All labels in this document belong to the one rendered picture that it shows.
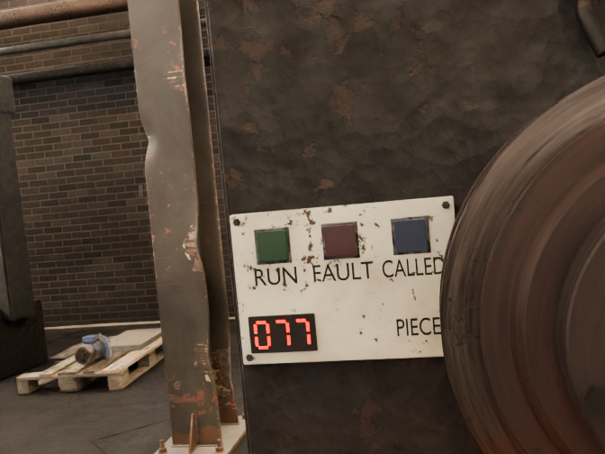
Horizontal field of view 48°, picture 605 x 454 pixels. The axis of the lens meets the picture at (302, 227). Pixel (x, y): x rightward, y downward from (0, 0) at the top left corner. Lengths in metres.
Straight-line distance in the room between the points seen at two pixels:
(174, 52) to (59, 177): 4.53
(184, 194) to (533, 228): 2.86
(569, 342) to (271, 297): 0.36
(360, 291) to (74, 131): 7.05
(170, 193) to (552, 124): 2.89
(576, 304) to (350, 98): 0.37
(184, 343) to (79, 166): 4.47
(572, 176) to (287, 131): 0.34
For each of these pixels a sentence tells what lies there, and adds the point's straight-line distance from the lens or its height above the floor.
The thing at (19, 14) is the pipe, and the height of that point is 3.20.
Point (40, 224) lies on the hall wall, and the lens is 7.96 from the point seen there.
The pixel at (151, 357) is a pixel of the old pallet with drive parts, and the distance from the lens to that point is 5.49.
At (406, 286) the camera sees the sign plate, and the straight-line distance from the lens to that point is 0.78.
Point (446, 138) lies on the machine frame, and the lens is 0.79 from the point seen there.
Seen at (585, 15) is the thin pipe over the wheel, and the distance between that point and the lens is 0.80.
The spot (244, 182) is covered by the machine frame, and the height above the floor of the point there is 1.28.
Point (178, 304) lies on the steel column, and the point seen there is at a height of 0.75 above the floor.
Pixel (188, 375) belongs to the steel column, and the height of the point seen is 0.39.
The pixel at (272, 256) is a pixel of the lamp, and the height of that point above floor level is 1.19.
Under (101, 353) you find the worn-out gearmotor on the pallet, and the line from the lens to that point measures 5.28.
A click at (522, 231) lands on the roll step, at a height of 1.21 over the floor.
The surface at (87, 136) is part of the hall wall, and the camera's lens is 7.66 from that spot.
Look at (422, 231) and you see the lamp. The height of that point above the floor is 1.20.
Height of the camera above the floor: 1.26
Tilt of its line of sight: 3 degrees down
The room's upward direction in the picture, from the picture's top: 5 degrees counter-clockwise
